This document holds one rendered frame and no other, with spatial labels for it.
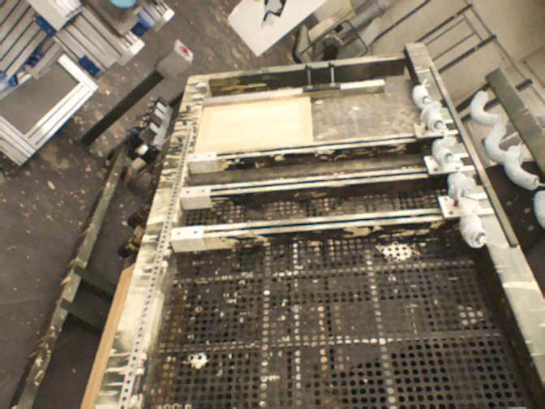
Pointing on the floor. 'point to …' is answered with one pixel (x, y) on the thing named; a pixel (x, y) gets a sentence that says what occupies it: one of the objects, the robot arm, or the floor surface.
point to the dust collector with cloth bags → (341, 33)
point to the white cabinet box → (245, 13)
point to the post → (122, 107)
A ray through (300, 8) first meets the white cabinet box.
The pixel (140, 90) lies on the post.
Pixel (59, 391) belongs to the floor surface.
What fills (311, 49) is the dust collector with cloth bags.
